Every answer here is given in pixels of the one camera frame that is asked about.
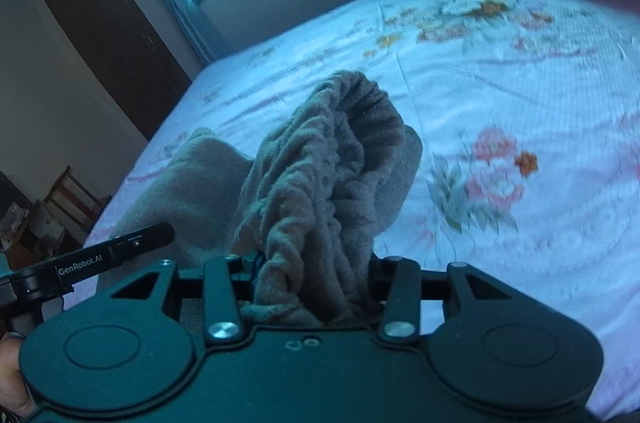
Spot dark wooden chair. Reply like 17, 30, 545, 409
44, 165, 114, 247

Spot dark wooden door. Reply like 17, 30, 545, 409
32, 0, 194, 142

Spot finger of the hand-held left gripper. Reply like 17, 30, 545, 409
107, 223, 176, 262

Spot person's left hand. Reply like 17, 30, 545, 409
0, 333, 39, 422

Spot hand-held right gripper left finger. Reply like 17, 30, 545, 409
110, 253, 264, 345

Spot grey fleece pants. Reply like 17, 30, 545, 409
107, 70, 424, 330

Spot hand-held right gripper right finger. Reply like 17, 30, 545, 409
369, 255, 521, 347

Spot floral pink bed sheet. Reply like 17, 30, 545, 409
82, 0, 640, 423

